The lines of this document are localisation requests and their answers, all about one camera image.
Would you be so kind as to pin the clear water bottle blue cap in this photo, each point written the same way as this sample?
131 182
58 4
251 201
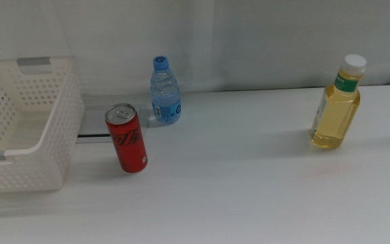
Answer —
164 95

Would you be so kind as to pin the red cola can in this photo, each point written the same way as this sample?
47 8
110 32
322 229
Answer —
127 145

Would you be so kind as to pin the white perforated plastic basket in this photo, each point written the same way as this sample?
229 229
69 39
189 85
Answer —
63 135

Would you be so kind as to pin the yellow tea bottle white cap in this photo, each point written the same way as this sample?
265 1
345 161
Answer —
334 118

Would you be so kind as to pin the white backdrop curtain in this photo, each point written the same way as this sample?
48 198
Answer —
249 40

